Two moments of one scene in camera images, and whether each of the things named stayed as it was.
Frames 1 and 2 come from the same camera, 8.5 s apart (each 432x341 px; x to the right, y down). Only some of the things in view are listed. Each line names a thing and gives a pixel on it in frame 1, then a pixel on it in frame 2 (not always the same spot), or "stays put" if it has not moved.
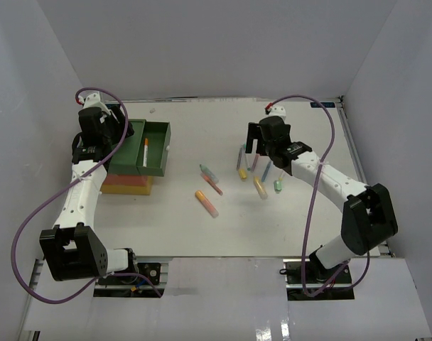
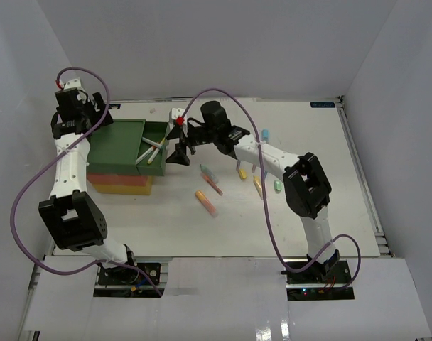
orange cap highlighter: [207, 204] stays put
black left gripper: [121, 126] -> [107, 118]
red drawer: [131, 180] stays put
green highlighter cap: [278, 186] stays put
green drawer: [154, 148] stays put
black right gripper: [254, 133] -> [180, 155]
